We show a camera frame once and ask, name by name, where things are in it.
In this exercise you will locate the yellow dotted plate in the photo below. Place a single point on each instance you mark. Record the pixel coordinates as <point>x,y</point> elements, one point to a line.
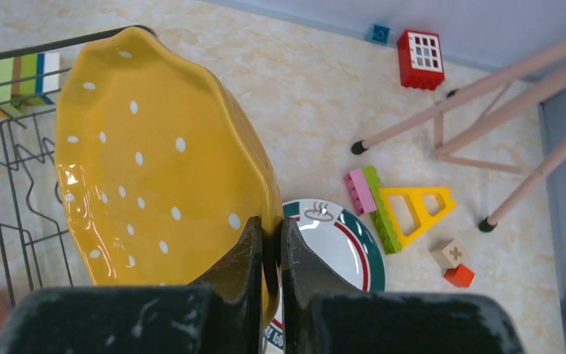
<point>159,168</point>

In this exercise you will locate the pink toy brick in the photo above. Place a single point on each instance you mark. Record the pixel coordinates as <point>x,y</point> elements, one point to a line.
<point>360,193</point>

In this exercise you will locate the white plate green red rim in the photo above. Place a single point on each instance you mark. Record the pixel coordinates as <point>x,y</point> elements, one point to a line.
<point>341,240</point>

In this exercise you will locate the red window toy block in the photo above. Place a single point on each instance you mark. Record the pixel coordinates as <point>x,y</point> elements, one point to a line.
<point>420,60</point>

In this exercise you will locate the yellow triangular toy frame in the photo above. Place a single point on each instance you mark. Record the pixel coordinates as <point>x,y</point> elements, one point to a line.
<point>426,206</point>

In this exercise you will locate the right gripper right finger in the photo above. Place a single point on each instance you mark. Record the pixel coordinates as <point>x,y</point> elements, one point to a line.
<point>323,313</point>

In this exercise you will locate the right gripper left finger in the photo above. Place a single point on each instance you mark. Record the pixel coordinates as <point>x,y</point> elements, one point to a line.
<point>219,312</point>

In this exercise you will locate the orange toy cube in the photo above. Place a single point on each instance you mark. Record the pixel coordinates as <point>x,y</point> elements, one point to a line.
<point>460,276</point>

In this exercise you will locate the small blue toy block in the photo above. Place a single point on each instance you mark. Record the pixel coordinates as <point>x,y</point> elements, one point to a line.
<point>378,34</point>

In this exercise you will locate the black wire dish rack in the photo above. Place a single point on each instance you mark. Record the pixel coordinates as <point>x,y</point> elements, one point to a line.
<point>36,248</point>

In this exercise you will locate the beige wooden cube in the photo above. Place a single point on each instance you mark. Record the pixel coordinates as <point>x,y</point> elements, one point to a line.
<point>449,253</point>

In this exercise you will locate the green toy brick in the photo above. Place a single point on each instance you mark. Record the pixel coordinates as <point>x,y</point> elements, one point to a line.
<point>380,219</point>

